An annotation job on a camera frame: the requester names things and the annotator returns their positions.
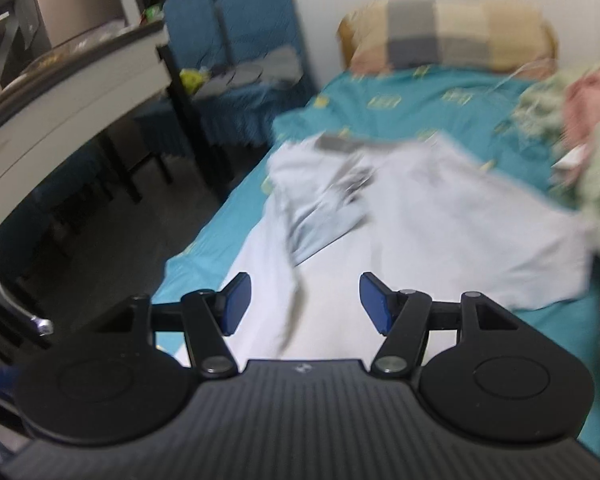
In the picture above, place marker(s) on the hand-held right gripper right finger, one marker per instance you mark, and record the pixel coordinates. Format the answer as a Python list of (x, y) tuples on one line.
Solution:
[(375, 305)]

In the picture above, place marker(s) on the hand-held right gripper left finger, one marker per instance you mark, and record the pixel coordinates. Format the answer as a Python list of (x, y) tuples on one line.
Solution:
[(235, 305)]

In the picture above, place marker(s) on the white shirt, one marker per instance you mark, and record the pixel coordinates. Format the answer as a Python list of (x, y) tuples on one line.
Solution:
[(430, 220)]

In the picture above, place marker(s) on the teal printed bed sheet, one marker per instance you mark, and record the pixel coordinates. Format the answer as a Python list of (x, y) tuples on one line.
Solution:
[(405, 105)]

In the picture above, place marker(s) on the yellow-green soft toy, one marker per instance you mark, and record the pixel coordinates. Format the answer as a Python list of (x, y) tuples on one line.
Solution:
[(192, 80)]

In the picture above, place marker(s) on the grey cloth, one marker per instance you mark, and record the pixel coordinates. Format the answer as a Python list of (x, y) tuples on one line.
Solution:
[(275, 65)]

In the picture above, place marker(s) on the white paper tag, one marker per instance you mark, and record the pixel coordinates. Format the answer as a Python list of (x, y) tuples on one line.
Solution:
[(572, 157)]

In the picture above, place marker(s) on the white and black table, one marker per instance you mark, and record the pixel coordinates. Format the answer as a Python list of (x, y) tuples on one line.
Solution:
[(80, 95)]

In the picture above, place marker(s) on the mustard cushion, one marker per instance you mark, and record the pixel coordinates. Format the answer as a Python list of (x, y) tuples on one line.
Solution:
[(345, 35)]

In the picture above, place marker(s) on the plaid pillow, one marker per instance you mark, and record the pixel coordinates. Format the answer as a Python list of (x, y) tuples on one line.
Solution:
[(455, 30)]

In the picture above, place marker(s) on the blue covered chair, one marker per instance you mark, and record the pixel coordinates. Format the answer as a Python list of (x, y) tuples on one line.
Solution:
[(260, 10), (192, 20)]

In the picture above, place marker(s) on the pink fleece blanket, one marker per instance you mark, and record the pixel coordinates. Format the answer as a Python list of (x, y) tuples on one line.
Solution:
[(590, 95)]

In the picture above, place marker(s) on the small green box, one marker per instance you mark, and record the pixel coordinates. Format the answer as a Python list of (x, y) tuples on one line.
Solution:
[(154, 11)]

